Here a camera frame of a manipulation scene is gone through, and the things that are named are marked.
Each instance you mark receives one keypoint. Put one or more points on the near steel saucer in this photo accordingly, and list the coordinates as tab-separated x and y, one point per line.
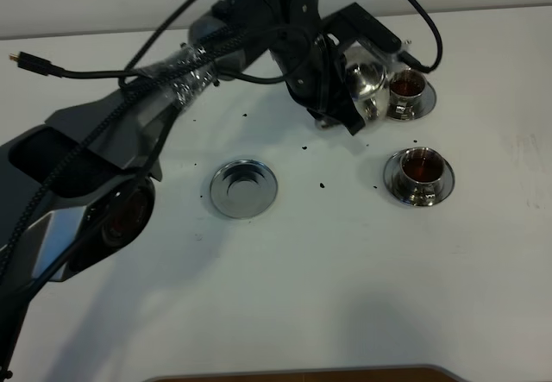
395	184

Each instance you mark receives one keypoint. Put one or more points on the teapot steel saucer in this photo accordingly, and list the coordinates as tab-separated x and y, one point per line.
243	189

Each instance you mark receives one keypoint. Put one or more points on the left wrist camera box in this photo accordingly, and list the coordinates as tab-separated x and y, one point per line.
353	24

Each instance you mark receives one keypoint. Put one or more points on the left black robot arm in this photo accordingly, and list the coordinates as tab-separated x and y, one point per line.
80	186

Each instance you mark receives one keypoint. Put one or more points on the far steel saucer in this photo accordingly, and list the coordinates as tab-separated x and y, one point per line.
428	102

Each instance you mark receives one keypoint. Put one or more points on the near steel teacup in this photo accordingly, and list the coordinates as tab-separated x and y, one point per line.
422	169

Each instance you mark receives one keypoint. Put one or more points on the steel teacup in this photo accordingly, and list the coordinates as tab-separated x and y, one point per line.
422	169
406	90

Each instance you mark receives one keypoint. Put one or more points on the stainless steel teapot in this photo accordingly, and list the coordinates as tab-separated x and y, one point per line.
364	80

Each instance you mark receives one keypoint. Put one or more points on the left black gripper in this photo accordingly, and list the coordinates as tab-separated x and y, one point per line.
314	77

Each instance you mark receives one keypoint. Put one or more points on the brown wooden board edge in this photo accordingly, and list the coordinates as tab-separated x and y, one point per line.
386	373

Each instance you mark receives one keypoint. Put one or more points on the far steel teacup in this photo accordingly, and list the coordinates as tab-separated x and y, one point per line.
406	90

